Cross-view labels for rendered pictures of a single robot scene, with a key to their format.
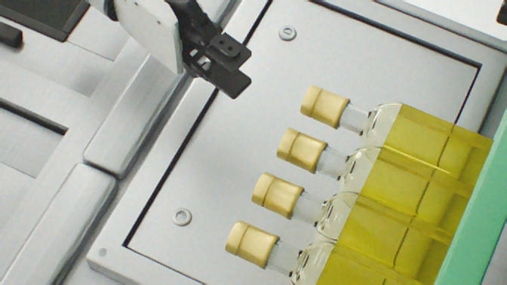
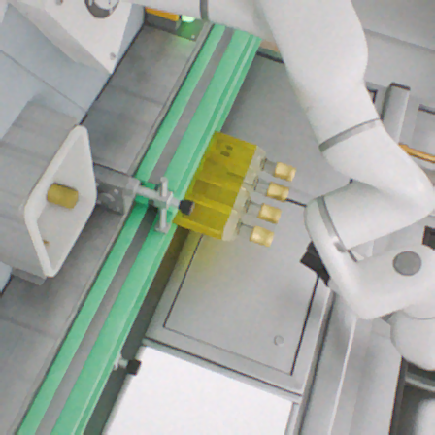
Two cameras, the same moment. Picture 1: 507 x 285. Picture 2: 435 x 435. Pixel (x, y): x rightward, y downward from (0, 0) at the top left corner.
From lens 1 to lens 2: 1.13 m
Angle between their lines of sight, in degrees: 59
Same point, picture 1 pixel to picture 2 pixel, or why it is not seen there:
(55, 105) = not seen: hidden behind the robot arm
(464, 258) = (208, 106)
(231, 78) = (310, 259)
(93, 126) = not seen: hidden behind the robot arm
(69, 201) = not seen: hidden behind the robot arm
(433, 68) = (191, 323)
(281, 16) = (285, 352)
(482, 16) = (160, 363)
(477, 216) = (203, 120)
